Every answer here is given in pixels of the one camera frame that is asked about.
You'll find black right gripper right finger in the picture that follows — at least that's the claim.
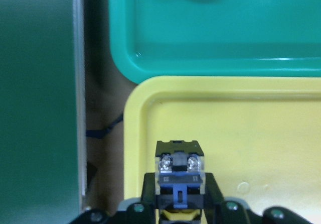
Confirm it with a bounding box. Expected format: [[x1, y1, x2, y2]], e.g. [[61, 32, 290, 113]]
[[203, 172, 224, 224]]

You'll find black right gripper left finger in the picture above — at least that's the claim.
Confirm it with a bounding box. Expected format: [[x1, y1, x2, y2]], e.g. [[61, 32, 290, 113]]
[[140, 172, 161, 223]]

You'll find yellow push button switch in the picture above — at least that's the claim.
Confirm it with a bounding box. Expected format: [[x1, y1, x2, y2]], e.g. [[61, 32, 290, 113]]
[[154, 140, 206, 223]]

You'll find yellow plastic tray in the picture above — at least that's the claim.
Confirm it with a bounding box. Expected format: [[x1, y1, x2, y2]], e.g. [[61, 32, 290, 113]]
[[124, 76, 320, 223]]

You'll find green conveyor belt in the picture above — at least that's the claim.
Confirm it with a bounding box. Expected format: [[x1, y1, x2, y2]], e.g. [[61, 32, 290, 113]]
[[1, 0, 83, 212]]

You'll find green plastic tray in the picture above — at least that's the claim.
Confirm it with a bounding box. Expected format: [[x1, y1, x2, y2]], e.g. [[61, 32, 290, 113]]
[[108, 0, 320, 83]]

